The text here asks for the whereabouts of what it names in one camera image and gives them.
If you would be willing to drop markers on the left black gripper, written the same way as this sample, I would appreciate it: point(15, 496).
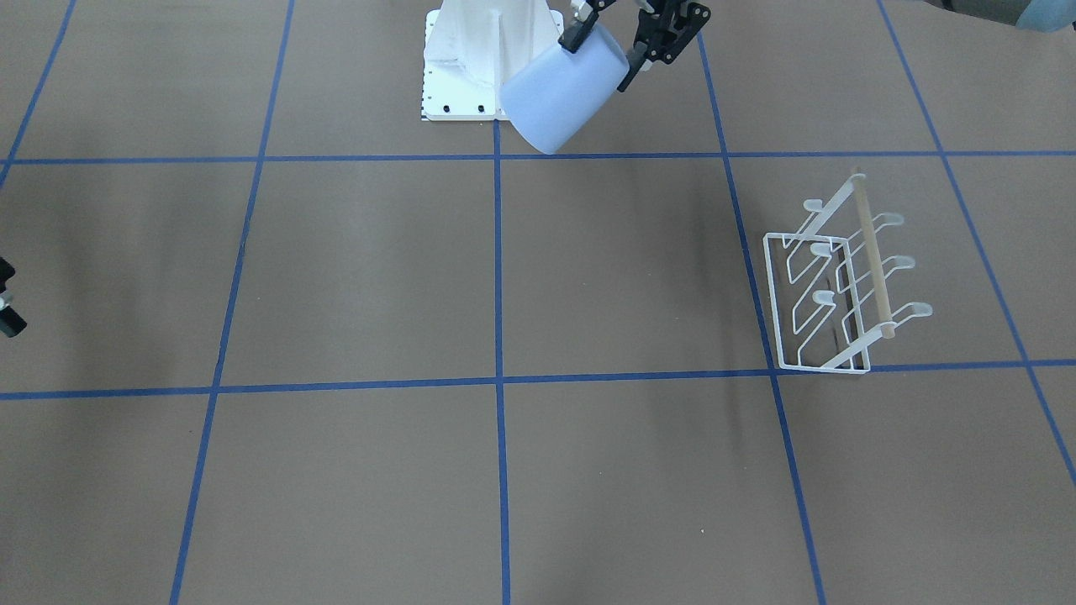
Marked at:
point(664, 32)

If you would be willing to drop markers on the light blue plastic cup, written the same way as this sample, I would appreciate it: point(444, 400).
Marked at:
point(550, 99)

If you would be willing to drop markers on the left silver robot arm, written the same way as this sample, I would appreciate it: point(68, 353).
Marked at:
point(1038, 16)

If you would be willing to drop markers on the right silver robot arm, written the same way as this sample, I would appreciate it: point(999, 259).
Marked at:
point(12, 322)

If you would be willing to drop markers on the white camera mast pedestal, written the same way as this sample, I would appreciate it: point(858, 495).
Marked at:
point(473, 47)

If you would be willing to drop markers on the white wire cup holder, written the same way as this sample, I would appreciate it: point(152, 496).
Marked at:
point(828, 284)

